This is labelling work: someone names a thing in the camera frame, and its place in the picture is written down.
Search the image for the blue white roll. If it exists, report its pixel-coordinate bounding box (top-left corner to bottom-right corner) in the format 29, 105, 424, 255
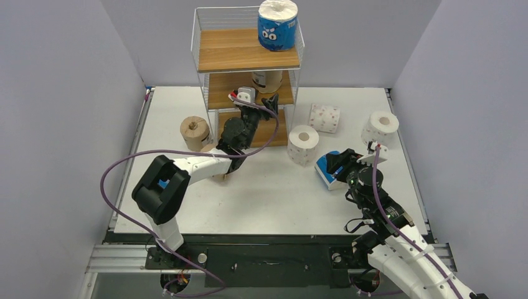
257, 0, 298, 52
314, 155, 347, 191

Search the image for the brown paper roll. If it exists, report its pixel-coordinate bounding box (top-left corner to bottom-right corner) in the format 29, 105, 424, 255
252, 70, 283, 93

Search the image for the white dotted roll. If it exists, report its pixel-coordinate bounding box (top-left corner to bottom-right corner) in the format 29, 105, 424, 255
308, 103, 341, 133
287, 125, 319, 166

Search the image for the white wire wooden shelf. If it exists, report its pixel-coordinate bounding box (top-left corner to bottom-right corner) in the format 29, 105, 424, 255
191, 6, 305, 147

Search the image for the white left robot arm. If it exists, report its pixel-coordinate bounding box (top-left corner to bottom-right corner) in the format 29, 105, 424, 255
131, 92, 279, 268

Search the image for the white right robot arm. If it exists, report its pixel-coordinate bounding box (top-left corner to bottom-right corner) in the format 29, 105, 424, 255
325, 148, 487, 298

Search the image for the white dotted roll lying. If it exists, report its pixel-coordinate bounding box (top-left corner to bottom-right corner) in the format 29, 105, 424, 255
308, 103, 341, 133

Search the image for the brown cartoon printed roll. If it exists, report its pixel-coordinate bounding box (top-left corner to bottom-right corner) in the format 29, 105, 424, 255
200, 143, 232, 183

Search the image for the brown roll back left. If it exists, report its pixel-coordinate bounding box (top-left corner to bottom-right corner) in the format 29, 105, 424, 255
180, 116, 211, 151

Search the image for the blue roll left edge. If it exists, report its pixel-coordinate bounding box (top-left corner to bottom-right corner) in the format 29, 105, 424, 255
158, 179, 170, 189

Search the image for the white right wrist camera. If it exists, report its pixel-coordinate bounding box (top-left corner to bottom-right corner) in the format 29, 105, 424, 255
357, 141, 389, 165

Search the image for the white roll near right wall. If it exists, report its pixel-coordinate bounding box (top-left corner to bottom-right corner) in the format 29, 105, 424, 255
361, 111, 400, 148

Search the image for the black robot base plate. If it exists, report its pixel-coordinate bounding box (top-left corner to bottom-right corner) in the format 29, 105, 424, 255
103, 232, 434, 290

